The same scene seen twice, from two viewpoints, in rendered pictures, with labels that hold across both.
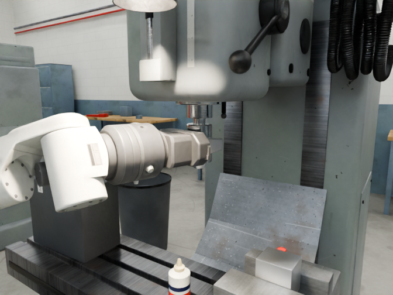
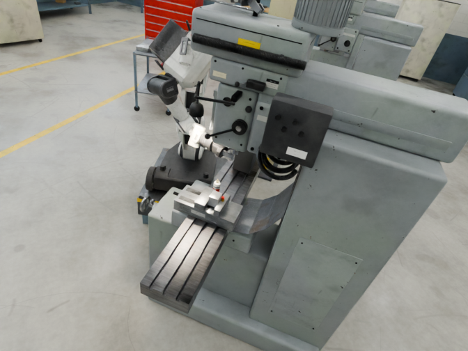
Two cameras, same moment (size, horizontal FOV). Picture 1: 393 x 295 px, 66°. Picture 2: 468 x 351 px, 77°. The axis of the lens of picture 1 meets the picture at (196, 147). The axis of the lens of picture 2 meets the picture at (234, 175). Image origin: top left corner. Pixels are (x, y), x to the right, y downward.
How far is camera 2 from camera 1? 1.48 m
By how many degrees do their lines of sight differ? 67
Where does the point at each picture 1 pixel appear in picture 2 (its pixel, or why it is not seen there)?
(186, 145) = (216, 149)
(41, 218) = not seen: hidden behind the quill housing
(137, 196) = not seen: hidden behind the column
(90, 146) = (196, 135)
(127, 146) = (201, 139)
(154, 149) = (207, 144)
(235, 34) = (217, 128)
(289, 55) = (251, 144)
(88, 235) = (236, 161)
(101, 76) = not seen: outside the picture
